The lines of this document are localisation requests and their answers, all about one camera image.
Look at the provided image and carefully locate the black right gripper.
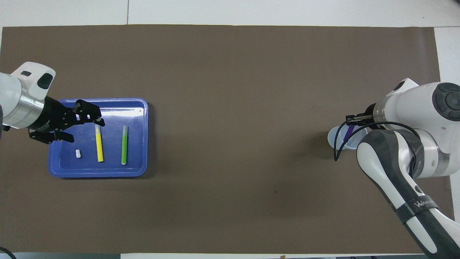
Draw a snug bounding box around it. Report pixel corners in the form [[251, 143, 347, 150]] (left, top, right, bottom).
[[346, 103, 380, 127]]

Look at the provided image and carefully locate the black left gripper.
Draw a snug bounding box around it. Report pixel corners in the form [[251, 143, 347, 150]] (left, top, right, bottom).
[[29, 95, 105, 144]]

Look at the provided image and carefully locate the yellow marker pen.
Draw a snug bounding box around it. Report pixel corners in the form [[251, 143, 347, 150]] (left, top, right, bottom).
[[95, 124, 104, 163]]

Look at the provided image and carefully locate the green marker pen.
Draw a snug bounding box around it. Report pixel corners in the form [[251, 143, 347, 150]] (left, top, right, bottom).
[[121, 125, 129, 165]]

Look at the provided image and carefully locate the blue plastic tray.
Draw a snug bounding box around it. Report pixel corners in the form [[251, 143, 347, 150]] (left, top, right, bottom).
[[48, 98, 149, 178]]

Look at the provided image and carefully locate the translucent plastic cup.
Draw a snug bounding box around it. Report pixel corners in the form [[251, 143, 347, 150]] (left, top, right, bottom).
[[327, 124, 369, 150]]

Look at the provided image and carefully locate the brown table mat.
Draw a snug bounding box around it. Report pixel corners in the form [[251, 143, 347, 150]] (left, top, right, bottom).
[[0, 24, 459, 254]]

